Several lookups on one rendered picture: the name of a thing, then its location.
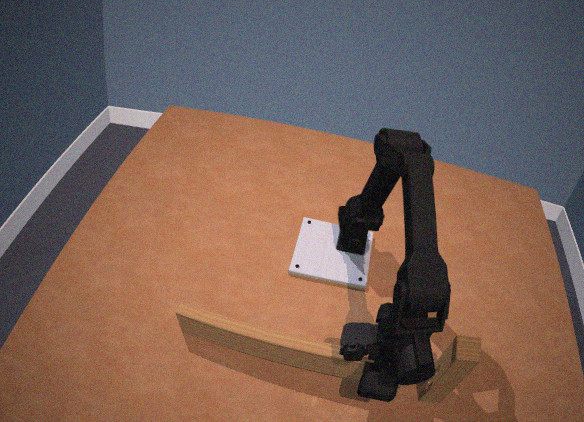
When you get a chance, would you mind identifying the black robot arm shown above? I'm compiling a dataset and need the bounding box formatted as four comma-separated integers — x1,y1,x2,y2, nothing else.
336,128,451,385

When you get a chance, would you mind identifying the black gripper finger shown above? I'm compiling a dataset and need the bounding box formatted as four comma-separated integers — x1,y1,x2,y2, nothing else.
362,361,374,374

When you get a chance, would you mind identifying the wooden post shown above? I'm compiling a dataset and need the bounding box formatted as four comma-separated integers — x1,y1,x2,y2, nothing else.
418,335,482,403

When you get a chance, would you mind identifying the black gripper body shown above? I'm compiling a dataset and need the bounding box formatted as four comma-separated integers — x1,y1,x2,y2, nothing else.
357,302,399,402

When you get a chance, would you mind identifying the long wooden rail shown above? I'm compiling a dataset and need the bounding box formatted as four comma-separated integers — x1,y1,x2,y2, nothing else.
175,301,374,380

